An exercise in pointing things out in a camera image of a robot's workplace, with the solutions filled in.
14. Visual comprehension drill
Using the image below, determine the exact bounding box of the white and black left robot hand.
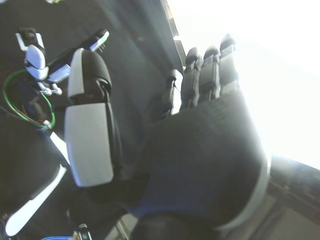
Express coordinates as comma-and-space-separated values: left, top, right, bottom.
63, 33, 273, 240

